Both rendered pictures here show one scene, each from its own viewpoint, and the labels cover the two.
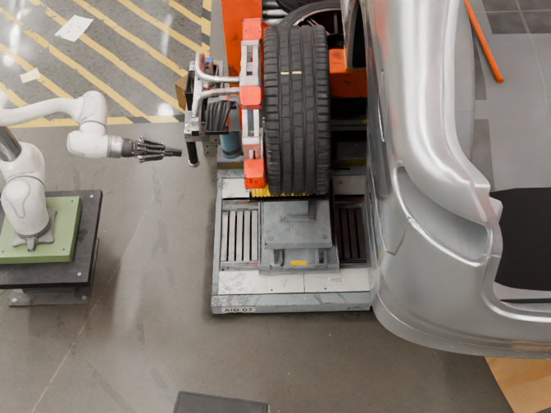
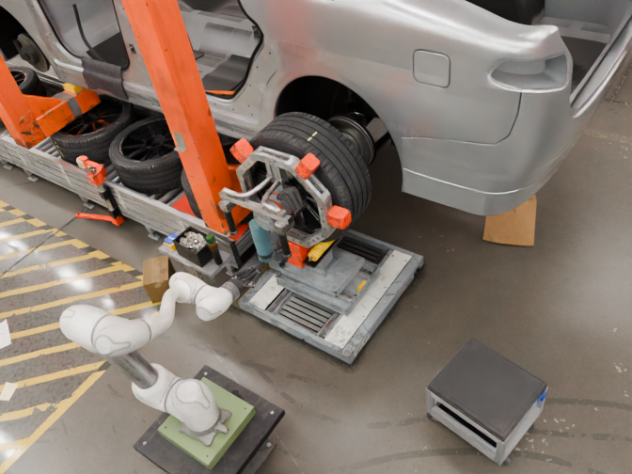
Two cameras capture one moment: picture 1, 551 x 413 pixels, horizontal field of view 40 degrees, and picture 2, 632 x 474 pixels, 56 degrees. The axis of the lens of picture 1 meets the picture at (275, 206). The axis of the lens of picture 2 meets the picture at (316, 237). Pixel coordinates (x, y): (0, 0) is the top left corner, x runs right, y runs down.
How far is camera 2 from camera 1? 177 cm
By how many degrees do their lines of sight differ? 33
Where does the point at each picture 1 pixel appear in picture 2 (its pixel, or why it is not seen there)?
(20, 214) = (206, 404)
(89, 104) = (187, 278)
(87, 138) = (214, 296)
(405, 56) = (440, 18)
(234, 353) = (391, 366)
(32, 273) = (242, 447)
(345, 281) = (387, 275)
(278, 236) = (336, 282)
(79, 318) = (282, 458)
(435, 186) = (535, 49)
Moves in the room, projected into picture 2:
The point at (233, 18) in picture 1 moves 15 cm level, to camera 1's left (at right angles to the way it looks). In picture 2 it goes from (209, 163) to (188, 181)
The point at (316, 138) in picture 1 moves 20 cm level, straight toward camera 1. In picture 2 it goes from (356, 163) to (391, 176)
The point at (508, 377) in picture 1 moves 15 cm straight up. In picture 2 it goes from (505, 237) to (507, 219)
